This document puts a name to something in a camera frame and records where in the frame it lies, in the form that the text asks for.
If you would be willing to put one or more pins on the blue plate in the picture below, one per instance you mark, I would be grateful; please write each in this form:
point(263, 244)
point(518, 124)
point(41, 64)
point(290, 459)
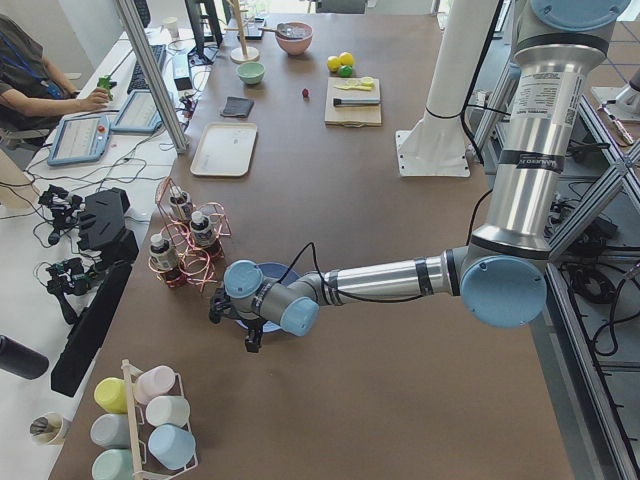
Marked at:
point(285, 272)

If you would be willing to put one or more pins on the aluminium frame post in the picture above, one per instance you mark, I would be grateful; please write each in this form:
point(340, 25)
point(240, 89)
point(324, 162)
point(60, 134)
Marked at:
point(132, 24)

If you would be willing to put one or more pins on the wooden cup tree stand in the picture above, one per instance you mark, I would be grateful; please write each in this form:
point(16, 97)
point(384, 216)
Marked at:
point(244, 53)

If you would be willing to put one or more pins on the white cup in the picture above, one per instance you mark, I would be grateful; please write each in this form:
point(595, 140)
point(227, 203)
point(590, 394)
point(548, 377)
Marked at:
point(168, 409)

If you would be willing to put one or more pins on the grey cup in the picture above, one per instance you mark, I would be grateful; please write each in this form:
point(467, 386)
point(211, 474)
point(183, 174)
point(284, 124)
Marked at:
point(111, 431)

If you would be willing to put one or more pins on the grey folded cloth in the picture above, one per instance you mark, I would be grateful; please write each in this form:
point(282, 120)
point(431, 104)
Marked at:
point(237, 107)

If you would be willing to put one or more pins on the black thermos bottle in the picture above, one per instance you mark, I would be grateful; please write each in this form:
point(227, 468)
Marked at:
point(22, 361)

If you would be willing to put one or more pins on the yellow cup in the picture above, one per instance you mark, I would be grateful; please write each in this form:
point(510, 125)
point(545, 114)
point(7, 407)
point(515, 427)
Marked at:
point(110, 395)

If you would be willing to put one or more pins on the mint green bowl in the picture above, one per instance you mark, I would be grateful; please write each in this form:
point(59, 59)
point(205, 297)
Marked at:
point(251, 73)

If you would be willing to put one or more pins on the pink cup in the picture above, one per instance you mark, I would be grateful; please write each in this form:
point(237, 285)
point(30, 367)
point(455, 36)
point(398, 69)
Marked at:
point(153, 383)

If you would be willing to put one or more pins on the green lime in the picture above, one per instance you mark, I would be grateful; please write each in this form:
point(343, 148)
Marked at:
point(345, 71)

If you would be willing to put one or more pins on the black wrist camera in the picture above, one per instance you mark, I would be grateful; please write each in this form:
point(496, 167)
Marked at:
point(221, 306)

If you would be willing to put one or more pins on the blue cup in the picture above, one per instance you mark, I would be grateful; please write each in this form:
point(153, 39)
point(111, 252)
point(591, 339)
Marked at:
point(172, 446)

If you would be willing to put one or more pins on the mint cup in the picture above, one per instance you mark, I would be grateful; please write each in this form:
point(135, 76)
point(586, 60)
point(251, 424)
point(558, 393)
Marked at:
point(113, 464)

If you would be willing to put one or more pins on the copper wire bottle rack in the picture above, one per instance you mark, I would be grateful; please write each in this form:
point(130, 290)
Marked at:
point(197, 265)

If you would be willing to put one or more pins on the metal ice scoop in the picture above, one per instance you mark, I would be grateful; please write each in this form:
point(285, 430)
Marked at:
point(287, 31)

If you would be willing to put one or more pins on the pastel cup rack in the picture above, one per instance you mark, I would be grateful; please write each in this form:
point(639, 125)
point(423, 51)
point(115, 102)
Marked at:
point(145, 466)

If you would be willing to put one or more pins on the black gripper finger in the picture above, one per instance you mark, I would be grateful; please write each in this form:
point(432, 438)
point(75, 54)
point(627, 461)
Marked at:
point(253, 341)

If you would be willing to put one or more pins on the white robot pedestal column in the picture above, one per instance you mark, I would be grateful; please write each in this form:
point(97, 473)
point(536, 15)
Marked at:
point(436, 145)

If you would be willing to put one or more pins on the cream rabbit tray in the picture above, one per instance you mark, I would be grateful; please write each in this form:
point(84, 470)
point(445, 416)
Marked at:
point(224, 150)

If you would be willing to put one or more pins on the yellow lemon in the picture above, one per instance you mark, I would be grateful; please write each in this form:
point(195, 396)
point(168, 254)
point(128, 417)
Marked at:
point(346, 59)
point(333, 63)

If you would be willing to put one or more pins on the dark tea bottle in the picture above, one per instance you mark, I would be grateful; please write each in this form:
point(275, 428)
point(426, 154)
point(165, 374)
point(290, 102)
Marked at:
point(203, 233)
point(181, 204)
point(165, 261)

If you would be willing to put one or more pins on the pink bowl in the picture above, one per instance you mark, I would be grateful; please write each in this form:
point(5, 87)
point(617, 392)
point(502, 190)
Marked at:
point(296, 46)

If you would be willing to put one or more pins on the yellow plastic knife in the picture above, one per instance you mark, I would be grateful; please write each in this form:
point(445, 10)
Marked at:
point(356, 87)

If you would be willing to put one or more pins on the blue teach pendant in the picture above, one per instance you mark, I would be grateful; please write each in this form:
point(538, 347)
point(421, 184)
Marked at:
point(79, 140)
point(138, 115)

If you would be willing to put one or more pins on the wooden cutting board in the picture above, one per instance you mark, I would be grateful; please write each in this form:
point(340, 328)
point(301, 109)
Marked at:
point(352, 116)

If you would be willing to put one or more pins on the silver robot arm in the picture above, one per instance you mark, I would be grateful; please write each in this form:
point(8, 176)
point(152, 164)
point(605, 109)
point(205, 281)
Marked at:
point(498, 274)

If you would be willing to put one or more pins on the steel muddler black tip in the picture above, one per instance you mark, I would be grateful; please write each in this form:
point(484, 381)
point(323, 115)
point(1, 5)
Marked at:
point(355, 102)

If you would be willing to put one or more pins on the seated person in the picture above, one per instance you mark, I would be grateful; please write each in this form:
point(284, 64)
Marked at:
point(35, 93)

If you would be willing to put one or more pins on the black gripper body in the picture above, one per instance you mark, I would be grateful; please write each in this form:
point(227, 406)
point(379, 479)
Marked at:
point(253, 330)

